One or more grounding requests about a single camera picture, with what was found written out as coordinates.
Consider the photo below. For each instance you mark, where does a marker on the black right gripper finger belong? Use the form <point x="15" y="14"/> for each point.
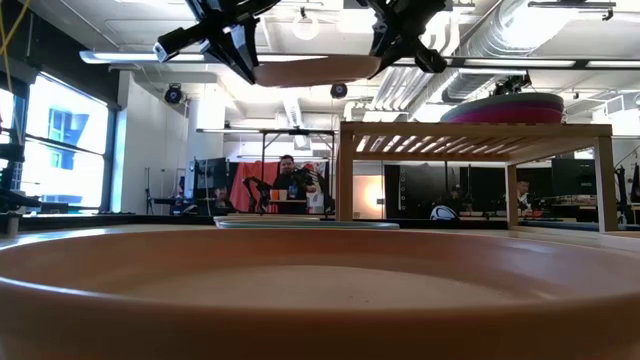
<point x="425" y="52"/>
<point x="386" y="40"/>

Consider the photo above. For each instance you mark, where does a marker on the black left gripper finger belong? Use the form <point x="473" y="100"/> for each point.
<point x="180" y="42"/>
<point x="247" y="42"/>

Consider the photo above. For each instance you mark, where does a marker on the salmon pink round plate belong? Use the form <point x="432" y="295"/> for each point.
<point x="315" y="72"/>

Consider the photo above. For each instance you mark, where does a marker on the sage green round plate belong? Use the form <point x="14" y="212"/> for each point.
<point x="310" y="225"/>

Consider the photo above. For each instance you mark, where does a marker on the terracotta orange round plate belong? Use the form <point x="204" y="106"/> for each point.
<point x="320" y="300"/>

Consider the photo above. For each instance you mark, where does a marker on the black background robot arm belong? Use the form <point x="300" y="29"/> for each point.
<point x="257" y="192"/>

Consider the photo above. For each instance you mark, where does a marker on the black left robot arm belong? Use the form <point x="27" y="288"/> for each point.
<point x="20" y="199"/>

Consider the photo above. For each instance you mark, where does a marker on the wooden slatted shelf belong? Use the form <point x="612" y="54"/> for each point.
<point x="475" y="129"/>

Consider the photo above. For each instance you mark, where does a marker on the long ceiling light strip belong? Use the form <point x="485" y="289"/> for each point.
<point x="150" y="57"/>

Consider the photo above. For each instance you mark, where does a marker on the white round ceiling fixture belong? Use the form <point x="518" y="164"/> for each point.
<point x="306" y="26"/>

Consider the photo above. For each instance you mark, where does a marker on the person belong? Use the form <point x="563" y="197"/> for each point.
<point x="456" y="197"/>
<point x="287" y="162"/>
<point x="522" y="190"/>

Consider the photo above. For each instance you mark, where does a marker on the orange fabric banner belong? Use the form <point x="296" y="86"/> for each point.
<point x="250" y="175"/>

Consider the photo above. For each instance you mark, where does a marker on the black partition panel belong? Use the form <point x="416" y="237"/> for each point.
<point x="420" y="185"/>

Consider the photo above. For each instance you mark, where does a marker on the black monitor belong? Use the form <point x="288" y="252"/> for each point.
<point x="212" y="172"/>
<point x="575" y="175"/>

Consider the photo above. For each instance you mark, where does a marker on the orange cup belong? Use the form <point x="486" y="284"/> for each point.
<point x="278" y="195"/>

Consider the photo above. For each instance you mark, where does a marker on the black tripod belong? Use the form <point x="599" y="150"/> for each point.
<point x="149" y="195"/>

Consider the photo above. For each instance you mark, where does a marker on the large window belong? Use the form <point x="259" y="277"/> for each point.
<point x="65" y="150"/>

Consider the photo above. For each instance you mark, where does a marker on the white blue ball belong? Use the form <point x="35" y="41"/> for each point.
<point x="444" y="213"/>

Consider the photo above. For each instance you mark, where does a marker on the silver ventilation duct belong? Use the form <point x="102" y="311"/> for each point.
<point x="480" y="50"/>

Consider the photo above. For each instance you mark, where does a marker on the black background frame stand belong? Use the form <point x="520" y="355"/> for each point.
<point x="263" y="145"/>

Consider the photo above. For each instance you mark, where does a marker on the black aluminium table frame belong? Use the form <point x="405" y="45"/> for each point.
<point x="125" y="220"/>

